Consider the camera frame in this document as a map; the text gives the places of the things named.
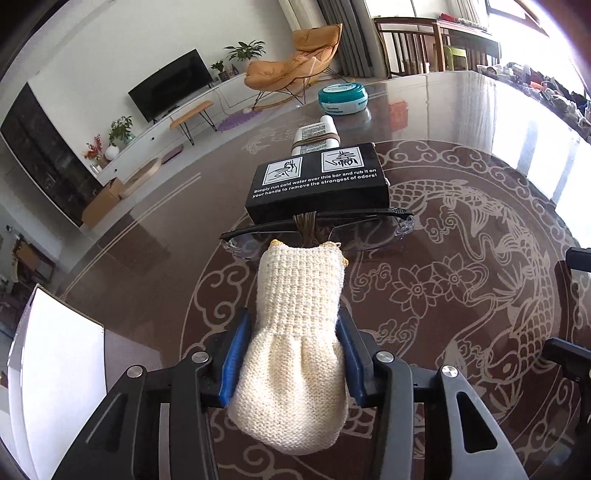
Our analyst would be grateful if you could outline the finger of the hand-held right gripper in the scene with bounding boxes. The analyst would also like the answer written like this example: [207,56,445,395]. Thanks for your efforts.
[566,247,591,286]
[540,337,591,394]

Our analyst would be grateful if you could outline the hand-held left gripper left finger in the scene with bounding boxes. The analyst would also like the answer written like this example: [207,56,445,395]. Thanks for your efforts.
[51,308,254,480]

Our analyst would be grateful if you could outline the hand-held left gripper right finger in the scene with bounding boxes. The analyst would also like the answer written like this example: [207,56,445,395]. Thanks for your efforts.
[339,318,529,480]

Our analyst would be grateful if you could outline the cream knitted pouch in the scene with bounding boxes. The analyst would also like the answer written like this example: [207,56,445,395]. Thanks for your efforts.
[228,239,352,455]

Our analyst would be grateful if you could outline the white container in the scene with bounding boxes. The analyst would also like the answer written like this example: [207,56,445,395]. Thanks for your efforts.
[7,284,108,480]

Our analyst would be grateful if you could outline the clear lens glasses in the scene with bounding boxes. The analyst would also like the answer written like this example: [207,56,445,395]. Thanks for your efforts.
[219,208,415,259]

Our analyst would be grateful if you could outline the brown tassel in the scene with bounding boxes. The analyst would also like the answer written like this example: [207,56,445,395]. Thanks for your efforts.
[294,211,325,249]

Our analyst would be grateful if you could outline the pile of assorted clutter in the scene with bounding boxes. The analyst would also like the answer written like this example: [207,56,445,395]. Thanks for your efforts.
[475,60,591,134]

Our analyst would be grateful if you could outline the black printed box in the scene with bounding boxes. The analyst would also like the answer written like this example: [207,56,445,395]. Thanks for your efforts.
[244,143,392,223]

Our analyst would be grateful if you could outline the round wooden stool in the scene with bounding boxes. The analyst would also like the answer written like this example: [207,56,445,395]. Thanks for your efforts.
[121,156,163,199]

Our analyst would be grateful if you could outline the cardboard box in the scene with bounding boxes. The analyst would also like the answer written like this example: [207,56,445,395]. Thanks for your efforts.
[81,178,125,229]

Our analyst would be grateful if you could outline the white television cabinet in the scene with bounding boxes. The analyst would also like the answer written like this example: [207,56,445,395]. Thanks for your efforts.
[92,69,259,185]

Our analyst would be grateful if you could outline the rolled white paper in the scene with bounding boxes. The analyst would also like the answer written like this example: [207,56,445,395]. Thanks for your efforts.
[291,115,342,155]

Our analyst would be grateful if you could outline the wooden bench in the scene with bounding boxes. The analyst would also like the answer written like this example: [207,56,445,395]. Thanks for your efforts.
[169,100,218,146]

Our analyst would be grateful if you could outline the green stool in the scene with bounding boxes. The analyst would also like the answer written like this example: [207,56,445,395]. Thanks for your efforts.
[443,44,468,71]

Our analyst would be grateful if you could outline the dark wooden chair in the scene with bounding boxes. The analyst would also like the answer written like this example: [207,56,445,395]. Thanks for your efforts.
[373,16,444,79]
[434,21,502,70]

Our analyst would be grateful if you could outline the green potted plant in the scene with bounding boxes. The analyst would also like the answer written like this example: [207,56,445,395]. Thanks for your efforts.
[109,115,136,145]

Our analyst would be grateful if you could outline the teal round tin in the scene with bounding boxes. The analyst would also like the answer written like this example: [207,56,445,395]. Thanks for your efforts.
[318,82,370,116]

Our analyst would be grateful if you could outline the dark glass display cabinet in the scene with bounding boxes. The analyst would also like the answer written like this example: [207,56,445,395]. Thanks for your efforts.
[0,83,103,227]

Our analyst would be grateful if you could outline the flat screen television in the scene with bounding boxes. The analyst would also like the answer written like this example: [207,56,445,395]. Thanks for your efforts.
[128,48,214,123]

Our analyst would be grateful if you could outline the orange lounge chair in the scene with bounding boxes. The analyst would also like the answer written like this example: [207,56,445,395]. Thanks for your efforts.
[243,23,343,106]

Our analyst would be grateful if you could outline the large-leaf potted plant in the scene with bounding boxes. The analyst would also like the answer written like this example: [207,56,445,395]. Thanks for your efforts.
[224,41,266,75]

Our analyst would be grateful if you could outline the grey curtain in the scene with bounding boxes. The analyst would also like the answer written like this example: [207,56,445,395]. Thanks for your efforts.
[316,0,370,77]

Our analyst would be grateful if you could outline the white patterned curtain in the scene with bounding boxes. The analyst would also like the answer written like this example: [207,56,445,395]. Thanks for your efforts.
[279,0,324,31]

